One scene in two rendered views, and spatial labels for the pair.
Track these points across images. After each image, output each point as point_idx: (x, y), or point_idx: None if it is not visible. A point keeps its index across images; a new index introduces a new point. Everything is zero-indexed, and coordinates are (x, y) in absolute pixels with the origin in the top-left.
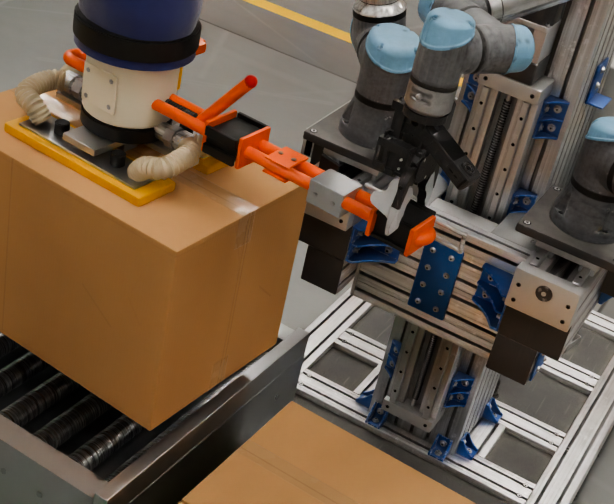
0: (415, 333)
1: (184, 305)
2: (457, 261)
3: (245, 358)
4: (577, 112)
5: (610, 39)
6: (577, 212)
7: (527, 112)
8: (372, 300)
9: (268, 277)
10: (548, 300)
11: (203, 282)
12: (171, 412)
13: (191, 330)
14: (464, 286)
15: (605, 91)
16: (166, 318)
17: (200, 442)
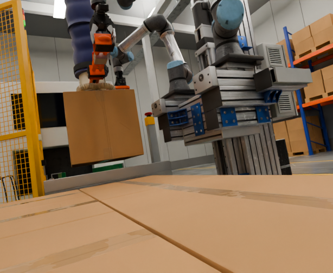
0: (216, 157)
1: (74, 114)
2: (198, 106)
3: (124, 153)
4: None
5: (239, 28)
6: (216, 55)
7: (207, 51)
8: (189, 143)
9: (124, 121)
10: (203, 78)
11: (82, 109)
12: (83, 161)
13: (82, 127)
14: (204, 114)
15: (258, 53)
16: (65, 116)
17: (106, 182)
